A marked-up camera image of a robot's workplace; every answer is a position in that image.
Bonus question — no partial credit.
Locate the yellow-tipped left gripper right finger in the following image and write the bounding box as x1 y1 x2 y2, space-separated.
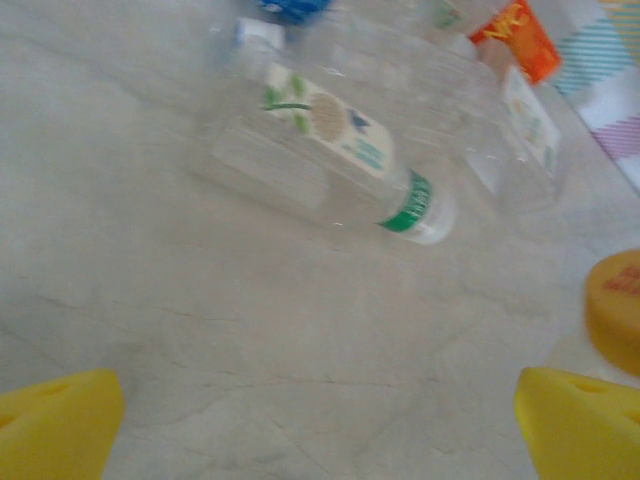
514 367 640 480

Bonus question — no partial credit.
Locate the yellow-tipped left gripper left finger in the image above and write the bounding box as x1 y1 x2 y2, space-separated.
0 368 125 480

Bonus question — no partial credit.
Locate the orange juice bottle yellow label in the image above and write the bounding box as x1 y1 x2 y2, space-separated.
543 248 640 384

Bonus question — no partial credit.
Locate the white label clear bottle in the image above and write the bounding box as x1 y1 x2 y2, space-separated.
459 64 569 214

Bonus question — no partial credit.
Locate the orange small carton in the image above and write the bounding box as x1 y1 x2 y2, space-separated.
467 0 564 87

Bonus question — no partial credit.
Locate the cream label green band bottle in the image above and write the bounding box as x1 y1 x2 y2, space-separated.
192 57 459 247

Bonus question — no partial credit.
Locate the blue label clear bottle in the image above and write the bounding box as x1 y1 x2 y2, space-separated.
212 0 339 69

